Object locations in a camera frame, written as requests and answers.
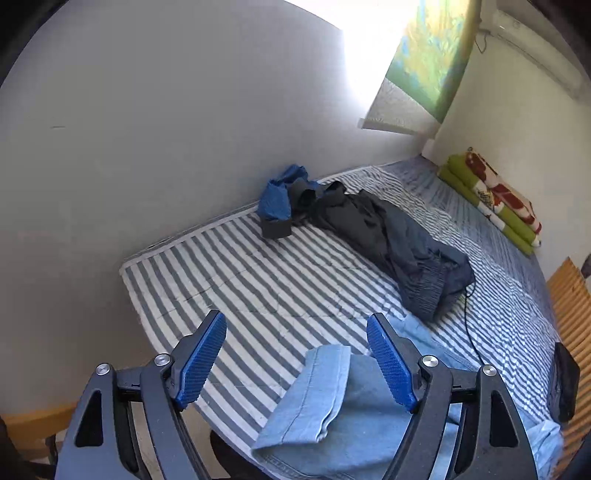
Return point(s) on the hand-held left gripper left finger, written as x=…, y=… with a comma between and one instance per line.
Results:
x=203, y=362

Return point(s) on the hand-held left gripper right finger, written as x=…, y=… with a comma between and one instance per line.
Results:
x=392, y=367

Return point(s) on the light blue jeans pants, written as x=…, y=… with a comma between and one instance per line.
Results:
x=332, y=415

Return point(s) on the dark navy crumpled pants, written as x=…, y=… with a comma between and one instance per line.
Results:
x=392, y=240

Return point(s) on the black folded pants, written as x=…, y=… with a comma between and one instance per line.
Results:
x=565, y=383

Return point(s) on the blue white striped bed cover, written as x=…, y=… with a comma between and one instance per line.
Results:
x=277, y=286

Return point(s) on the blue and black garment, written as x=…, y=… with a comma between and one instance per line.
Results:
x=274, y=198

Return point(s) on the wooden chair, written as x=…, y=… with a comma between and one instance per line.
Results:
x=32, y=424

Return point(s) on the wooden slatted headboard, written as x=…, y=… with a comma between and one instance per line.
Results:
x=572, y=295

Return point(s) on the green red printed folded blanket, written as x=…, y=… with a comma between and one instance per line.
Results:
x=455, y=168

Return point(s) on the colourful window curtain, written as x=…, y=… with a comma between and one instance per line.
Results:
x=429, y=55

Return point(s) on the white air conditioner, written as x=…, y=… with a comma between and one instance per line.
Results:
x=545, y=50

